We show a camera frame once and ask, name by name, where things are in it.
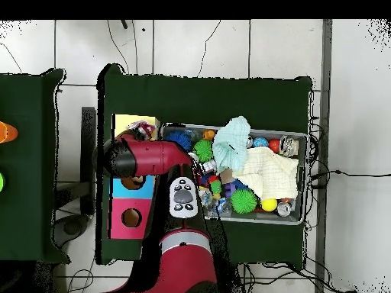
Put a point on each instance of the mint muslin cloth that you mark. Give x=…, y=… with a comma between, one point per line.
x=232, y=143

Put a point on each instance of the colourful spotted fabric scrap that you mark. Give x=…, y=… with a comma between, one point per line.
x=142, y=126

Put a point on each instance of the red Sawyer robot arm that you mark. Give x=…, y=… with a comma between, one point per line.
x=152, y=158

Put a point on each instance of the wooden box with three holes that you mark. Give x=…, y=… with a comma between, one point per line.
x=131, y=229

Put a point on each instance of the shallow clear mesh bin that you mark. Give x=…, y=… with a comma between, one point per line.
x=275, y=218

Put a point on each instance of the green spiky ball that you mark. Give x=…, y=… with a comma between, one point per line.
x=243, y=201
x=203, y=150

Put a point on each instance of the blue spiky ball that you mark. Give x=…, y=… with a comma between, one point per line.
x=181, y=139

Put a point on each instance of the orange rubber toy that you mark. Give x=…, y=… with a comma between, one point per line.
x=209, y=134

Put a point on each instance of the dark green table cloth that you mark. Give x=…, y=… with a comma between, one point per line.
x=207, y=100

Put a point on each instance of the blue globe ball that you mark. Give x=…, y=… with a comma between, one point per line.
x=260, y=142

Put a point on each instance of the cream muslin cloth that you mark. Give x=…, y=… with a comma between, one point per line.
x=272, y=174

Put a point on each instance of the orange red ball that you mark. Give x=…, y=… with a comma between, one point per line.
x=274, y=146

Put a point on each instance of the yellow ball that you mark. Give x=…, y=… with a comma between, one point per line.
x=268, y=204

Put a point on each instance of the dark green side table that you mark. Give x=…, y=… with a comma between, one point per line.
x=24, y=168

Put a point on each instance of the orange cone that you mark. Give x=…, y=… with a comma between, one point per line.
x=7, y=132

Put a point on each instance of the bright green object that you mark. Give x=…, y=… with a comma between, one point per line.
x=1, y=182

